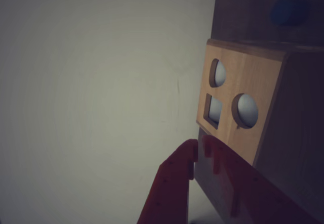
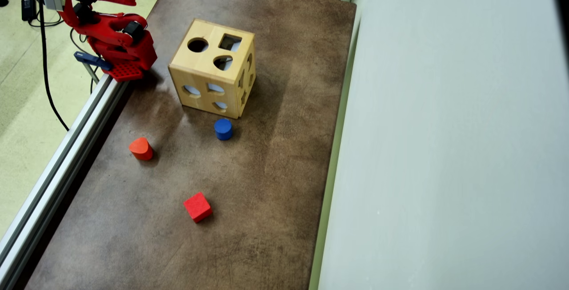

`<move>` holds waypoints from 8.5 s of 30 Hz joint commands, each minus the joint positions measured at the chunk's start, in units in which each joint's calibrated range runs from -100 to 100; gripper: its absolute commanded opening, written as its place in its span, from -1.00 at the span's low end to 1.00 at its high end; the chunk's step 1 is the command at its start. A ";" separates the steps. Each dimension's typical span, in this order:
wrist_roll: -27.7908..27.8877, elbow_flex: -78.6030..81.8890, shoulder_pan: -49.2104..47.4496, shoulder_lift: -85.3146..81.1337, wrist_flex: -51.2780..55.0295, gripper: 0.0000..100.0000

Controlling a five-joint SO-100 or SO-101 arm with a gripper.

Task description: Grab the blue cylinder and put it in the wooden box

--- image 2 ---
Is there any orange teardrop block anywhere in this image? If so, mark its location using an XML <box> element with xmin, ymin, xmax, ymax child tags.
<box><xmin>129</xmin><ymin>137</ymin><xmax>154</xmax><ymax>161</ymax></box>

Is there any blue table clamp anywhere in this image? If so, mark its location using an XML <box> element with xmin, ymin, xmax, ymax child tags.
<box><xmin>74</xmin><ymin>51</ymin><xmax>112</xmax><ymax>84</ymax></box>

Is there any black power adapter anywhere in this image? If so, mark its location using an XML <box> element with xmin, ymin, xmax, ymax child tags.
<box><xmin>21</xmin><ymin>0</ymin><xmax>37</xmax><ymax>21</ymax></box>

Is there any blue cylinder block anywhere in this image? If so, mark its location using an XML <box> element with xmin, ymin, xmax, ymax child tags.
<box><xmin>214</xmin><ymin>118</ymin><xmax>233</xmax><ymax>141</ymax></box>

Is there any thick black camera cable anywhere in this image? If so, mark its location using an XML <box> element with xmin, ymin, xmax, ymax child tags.
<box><xmin>39</xmin><ymin>0</ymin><xmax>70</xmax><ymax>132</ymax></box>

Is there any red cube block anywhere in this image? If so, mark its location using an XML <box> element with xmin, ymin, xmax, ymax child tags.
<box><xmin>183</xmin><ymin>192</ymin><xmax>213</xmax><ymax>223</ymax></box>

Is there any wooden shape sorter box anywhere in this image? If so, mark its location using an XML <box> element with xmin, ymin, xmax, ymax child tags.
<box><xmin>168</xmin><ymin>18</ymin><xmax>257</xmax><ymax>120</ymax></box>

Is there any aluminium profile rail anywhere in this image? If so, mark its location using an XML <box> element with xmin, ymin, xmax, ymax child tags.
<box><xmin>0</xmin><ymin>73</ymin><xmax>129</xmax><ymax>290</ymax></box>

